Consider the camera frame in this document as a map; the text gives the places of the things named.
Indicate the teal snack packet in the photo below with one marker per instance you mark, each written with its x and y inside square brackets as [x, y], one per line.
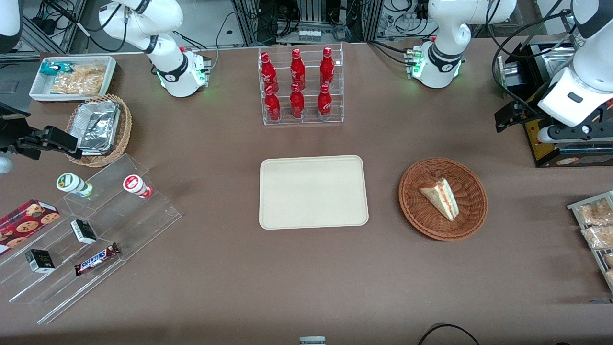
[50, 68]

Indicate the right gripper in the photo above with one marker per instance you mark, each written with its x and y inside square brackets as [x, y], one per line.
[10, 135]

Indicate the clear acrylic stepped shelf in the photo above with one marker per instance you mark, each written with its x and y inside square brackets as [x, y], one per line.
[143, 225]

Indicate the red soda bottle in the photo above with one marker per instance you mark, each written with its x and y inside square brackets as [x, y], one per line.
[268, 72]
[297, 105]
[324, 105]
[327, 67]
[273, 108]
[297, 69]

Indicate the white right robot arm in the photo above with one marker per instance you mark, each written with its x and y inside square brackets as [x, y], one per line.
[167, 72]

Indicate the steel food pan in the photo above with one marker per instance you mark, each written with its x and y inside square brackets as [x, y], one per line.
[555, 60]

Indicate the metal equipment frame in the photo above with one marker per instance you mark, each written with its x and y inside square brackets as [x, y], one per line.
[368, 19]

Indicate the clear bag of chips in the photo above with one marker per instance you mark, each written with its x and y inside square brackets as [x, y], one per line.
[79, 81]

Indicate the Snickers chocolate bar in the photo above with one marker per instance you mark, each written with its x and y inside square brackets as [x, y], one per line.
[96, 260]

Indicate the grey snack rack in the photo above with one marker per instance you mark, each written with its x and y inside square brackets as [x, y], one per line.
[574, 207]

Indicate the red lid yogurt cup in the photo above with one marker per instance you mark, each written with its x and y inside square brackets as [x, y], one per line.
[133, 183]

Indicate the small black box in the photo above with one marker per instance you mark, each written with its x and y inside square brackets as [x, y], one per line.
[40, 261]
[84, 231]

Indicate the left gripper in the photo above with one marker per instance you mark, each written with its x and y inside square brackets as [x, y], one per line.
[530, 108]

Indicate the aluminium foil container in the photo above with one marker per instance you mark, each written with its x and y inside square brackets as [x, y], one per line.
[98, 127]

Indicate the black hot food display case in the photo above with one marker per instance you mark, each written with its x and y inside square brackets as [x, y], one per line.
[550, 155]

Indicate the light oval wicker basket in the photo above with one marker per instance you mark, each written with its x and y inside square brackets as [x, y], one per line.
[126, 129]

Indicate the aluminium frame beam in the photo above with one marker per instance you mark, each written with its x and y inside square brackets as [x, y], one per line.
[43, 40]

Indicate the red cookie box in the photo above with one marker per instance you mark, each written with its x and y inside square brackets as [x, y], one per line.
[24, 223]

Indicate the green lid yogurt cup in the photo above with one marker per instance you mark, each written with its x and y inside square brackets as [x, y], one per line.
[69, 182]

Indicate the white rectangular snack bin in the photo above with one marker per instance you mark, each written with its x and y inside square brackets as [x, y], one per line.
[110, 64]

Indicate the clear bag of fried snacks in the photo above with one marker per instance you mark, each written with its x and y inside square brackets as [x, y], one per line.
[598, 237]
[594, 213]
[609, 259]
[609, 278]

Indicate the triangular sandwich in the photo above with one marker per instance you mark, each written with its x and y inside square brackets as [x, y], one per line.
[440, 196]

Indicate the clear acrylic bottle rack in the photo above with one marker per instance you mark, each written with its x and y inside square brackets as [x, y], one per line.
[336, 115]

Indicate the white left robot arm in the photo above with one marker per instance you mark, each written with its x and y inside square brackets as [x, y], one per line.
[445, 48]

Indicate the brown round wicker basket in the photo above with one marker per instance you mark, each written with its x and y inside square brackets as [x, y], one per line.
[421, 213]

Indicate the white power strip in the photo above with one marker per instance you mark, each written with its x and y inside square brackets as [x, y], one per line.
[310, 34]

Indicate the beige rectangular serving tray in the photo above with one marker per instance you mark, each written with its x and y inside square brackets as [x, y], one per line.
[311, 191]

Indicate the small grey device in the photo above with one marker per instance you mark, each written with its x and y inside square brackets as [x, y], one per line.
[312, 340]

